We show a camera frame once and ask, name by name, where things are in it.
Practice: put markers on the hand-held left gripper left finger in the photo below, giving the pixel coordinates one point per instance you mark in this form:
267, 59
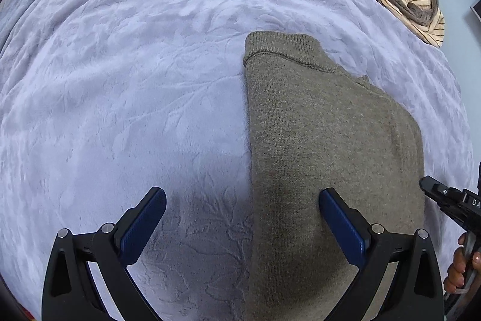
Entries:
142, 223

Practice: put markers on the lavender embossed blanket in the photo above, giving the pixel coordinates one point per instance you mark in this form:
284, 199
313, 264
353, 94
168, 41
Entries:
131, 80

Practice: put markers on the olive knit sweater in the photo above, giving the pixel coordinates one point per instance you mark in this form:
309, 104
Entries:
319, 136

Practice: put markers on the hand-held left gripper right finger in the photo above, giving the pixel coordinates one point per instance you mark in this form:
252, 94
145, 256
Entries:
342, 227

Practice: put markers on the dark framed wall picture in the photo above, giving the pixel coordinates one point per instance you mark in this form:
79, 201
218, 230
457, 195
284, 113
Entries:
477, 10

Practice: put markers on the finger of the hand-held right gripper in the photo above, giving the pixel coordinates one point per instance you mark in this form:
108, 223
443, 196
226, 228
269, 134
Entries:
441, 197

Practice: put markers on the person's right hand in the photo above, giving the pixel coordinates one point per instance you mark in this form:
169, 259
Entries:
456, 272

